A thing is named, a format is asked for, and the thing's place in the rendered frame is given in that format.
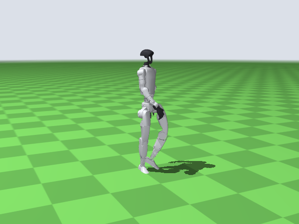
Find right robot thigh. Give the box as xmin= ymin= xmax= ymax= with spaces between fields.
xmin=138 ymin=107 xmax=150 ymax=143

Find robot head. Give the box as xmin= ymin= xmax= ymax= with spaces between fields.
xmin=140 ymin=49 xmax=154 ymax=68

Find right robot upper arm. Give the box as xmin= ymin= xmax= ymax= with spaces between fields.
xmin=137 ymin=69 xmax=149 ymax=92

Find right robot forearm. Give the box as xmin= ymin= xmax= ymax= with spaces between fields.
xmin=142 ymin=88 xmax=158 ymax=108

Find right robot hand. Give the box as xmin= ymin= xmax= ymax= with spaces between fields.
xmin=153 ymin=105 xmax=164 ymax=119

